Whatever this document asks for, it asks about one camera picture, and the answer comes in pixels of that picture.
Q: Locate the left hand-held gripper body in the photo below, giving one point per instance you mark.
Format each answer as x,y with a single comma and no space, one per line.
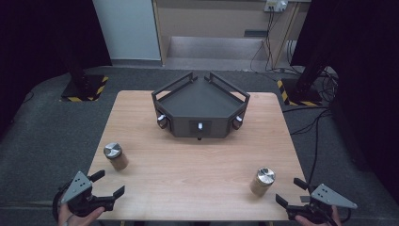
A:
78,191

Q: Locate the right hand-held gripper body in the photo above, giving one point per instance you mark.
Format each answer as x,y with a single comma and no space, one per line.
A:
326,197

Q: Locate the brown jar with metal lid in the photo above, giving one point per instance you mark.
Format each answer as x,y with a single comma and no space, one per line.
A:
259,185
118,160

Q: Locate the person's right hand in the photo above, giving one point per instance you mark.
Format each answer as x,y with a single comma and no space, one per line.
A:
337,218

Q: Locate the person's left hand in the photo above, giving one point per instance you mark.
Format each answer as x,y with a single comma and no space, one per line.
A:
73,219

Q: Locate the small grey tape piece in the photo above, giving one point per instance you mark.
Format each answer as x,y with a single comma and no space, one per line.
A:
304,199

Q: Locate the black stand with striped base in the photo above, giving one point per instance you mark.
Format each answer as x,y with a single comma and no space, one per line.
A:
82,88
302,91

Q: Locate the black curtain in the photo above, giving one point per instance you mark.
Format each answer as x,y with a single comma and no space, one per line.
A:
370,78
31,47

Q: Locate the white panel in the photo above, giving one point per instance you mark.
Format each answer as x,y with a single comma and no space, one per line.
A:
128,28

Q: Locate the white power outlet box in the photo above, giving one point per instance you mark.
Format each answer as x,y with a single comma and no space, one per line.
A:
275,5

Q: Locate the wooden cabinet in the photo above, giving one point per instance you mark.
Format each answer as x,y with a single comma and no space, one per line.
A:
216,19

